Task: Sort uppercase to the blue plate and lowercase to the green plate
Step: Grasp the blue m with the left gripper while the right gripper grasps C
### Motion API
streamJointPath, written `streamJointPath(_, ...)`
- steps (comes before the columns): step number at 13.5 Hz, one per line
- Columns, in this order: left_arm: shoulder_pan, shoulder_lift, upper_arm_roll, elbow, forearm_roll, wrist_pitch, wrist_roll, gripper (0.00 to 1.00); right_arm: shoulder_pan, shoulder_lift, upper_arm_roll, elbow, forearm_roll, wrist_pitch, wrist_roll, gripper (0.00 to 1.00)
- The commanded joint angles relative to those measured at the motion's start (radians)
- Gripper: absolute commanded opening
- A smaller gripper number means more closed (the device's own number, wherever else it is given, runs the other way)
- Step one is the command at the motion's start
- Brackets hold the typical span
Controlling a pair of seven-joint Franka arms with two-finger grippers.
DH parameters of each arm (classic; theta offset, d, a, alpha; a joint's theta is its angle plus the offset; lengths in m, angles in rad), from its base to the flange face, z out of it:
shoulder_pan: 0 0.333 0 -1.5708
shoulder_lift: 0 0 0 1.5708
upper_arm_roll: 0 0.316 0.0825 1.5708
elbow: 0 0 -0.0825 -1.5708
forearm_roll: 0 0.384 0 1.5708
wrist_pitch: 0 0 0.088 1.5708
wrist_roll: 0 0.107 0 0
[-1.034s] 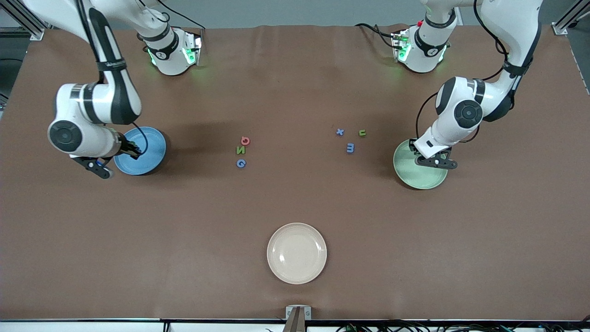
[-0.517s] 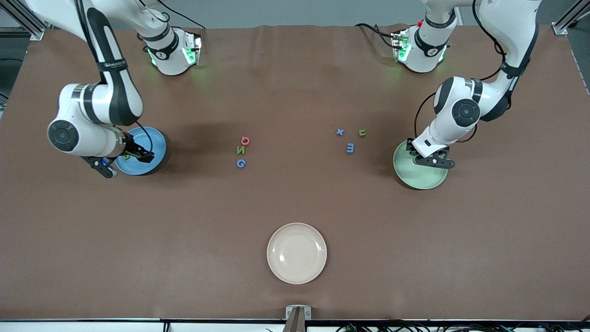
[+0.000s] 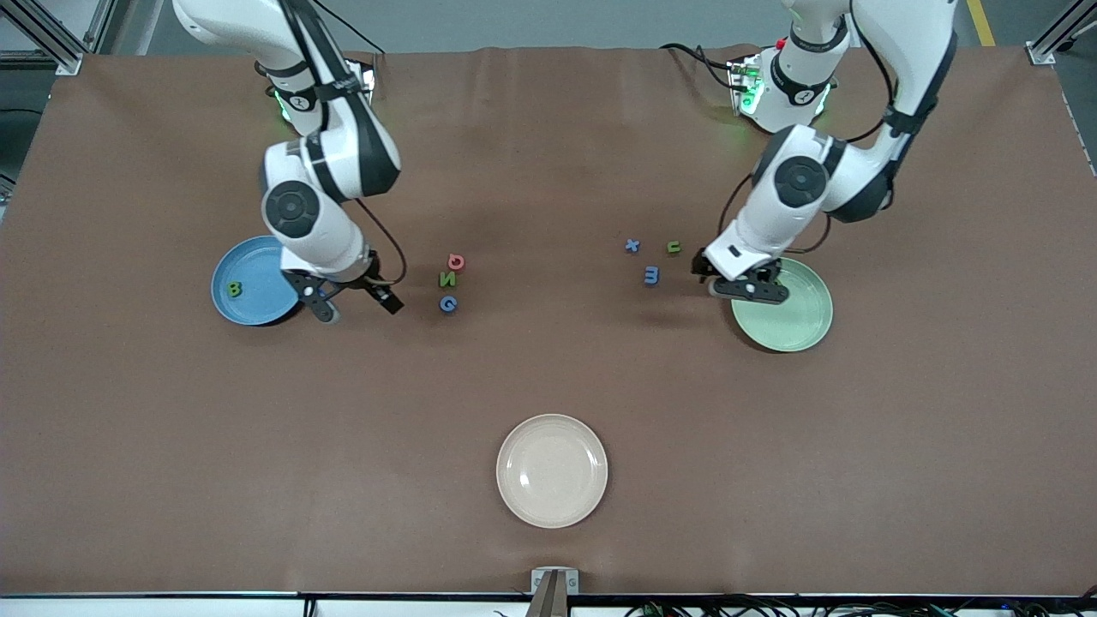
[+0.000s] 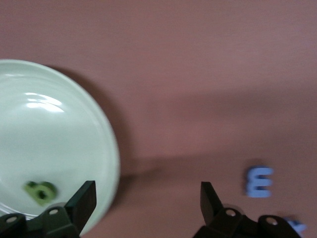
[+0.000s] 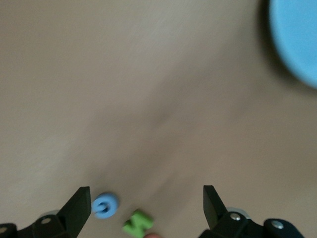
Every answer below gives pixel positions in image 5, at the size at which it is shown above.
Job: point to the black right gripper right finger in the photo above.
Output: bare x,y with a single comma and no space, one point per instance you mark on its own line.
215,215

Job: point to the green foam letter N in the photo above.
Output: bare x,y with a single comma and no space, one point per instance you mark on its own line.
138,224

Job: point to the blue plate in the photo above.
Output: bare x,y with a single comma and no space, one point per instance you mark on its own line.
297,37

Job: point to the blue foam letter G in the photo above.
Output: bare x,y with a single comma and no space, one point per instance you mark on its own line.
112,200

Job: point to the red foam letter Q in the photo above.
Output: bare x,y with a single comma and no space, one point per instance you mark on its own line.
152,236

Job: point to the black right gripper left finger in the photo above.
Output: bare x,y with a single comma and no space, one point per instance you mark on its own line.
74,215

